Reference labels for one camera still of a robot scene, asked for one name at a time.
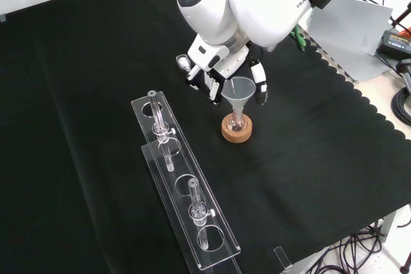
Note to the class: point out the translucent plastic funnel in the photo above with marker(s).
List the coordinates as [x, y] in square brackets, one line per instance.
[237, 94]

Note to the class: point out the clear glass round-bottom flask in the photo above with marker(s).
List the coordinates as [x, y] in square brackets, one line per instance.
[236, 124]

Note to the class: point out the clear acrylic funnel stand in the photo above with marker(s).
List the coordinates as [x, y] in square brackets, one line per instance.
[192, 171]

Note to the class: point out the black bench cloth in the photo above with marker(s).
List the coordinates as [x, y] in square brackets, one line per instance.
[96, 94]

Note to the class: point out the pale grey board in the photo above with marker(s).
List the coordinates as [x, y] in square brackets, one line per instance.
[350, 27]

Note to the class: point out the black battery charger box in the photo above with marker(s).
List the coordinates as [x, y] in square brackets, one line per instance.
[396, 43]

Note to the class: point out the black tripod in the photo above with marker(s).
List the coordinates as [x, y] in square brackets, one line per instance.
[401, 17]

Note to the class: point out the grey tape piece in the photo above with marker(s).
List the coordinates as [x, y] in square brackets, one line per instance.
[3, 18]

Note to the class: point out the small clear acrylic bracket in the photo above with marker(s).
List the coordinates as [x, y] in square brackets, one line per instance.
[282, 256]

